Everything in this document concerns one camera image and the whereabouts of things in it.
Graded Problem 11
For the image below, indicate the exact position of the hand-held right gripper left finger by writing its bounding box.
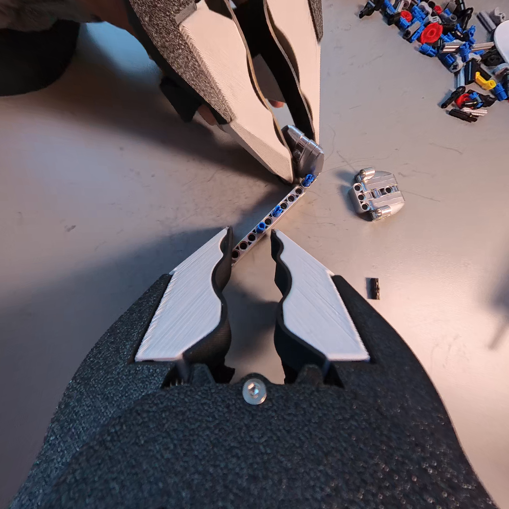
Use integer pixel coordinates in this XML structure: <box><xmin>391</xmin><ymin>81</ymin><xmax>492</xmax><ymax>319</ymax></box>
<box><xmin>134</xmin><ymin>228</ymin><xmax>235</xmax><ymax>383</ymax></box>

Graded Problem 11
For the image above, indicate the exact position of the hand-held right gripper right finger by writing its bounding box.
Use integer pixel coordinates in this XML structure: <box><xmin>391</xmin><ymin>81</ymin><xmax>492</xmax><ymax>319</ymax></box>
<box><xmin>271</xmin><ymin>229</ymin><xmax>370</xmax><ymax>383</ymax></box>

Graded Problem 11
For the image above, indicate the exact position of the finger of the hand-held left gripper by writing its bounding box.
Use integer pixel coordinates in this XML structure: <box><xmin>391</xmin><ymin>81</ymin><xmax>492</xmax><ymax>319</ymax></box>
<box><xmin>181</xmin><ymin>0</ymin><xmax>296</xmax><ymax>183</ymax></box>
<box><xmin>264</xmin><ymin>0</ymin><xmax>322</xmax><ymax>146</ymax></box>

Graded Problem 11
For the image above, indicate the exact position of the long grey beam with pins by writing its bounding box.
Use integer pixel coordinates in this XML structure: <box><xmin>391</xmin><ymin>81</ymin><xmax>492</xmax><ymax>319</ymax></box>
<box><xmin>231</xmin><ymin>175</ymin><xmax>315</xmax><ymax>266</ymax></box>

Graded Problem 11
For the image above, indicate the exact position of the silver engine block piece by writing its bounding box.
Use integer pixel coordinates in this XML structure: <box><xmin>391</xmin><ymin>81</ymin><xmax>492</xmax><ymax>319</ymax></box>
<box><xmin>280</xmin><ymin>124</ymin><xmax>325</xmax><ymax>176</ymax></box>
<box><xmin>349</xmin><ymin>167</ymin><xmax>406</xmax><ymax>222</ymax></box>

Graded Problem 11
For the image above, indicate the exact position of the pile of small mixed pieces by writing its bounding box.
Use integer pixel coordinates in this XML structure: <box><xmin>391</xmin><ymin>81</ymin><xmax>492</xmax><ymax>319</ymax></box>
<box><xmin>358</xmin><ymin>0</ymin><xmax>509</xmax><ymax>123</ymax></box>

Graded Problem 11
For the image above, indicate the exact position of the person's black clothing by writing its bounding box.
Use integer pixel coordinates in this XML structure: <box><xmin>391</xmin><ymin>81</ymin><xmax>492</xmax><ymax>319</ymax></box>
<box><xmin>0</xmin><ymin>20</ymin><xmax>80</xmax><ymax>96</ymax></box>

